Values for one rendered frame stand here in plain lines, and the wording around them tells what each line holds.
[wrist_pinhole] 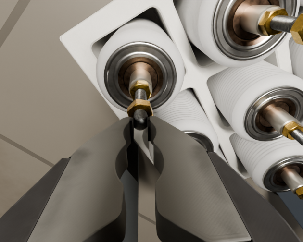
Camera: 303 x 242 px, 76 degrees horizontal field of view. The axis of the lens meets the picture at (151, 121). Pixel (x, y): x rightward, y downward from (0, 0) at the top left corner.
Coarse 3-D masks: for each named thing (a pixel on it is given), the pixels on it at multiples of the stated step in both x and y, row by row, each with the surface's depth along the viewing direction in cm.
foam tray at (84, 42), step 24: (120, 0) 23; (144, 0) 23; (168, 0) 23; (96, 24) 24; (120, 24) 24; (168, 24) 24; (72, 48) 25; (96, 48) 28; (192, 48) 36; (288, 48) 26; (192, 72) 28; (216, 72) 28; (216, 120) 32; (144, 144) 34; (240, 168) 38
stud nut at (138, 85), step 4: (136, 84) 17; (140, 84) 17; (144, 84) 17; (148, 84) 18; (132, 88) 17; (136, 88) 17; (140, 88) 17; (144, 88) 17; (148, 88) 17; (132, 92) 17; (148, 92) 17; (132, 96) 17; (148, 96) 17
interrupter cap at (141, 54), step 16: (128, 48) 18; (144, 48) 19; (160, 48) 19; (112, 64) 19; (128, 64) 19; (144, 64) 20; (160, 64) 19; (112, 80) 20; (128, 80) 20; (160, 80) 20; (176, 80) 20; (112, 96) 21; (128, 96) 21; (160, 96) 21
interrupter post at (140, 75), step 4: (136, 72) 19; (140, 72) 19; (144, 72) 19; (148, 72) 20; (132, 76) 19; (136, 76) 18; (140, 76) 18; (144, 76) 18; (148, 76) 19; (132, 80) 18; (136, 80) 17; (140, 80) 17; (144, 80) 17; (148, 80) 18; (132, 84) 18
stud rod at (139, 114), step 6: (138, 90) 17; (144, 90) 17; (138, 96) 16; (144, 96) 16; (138, 114) 13; (144, 114) 13; (138, 120) 13; (144, 120) 13; (138, 126) 13; (144, 126) 13
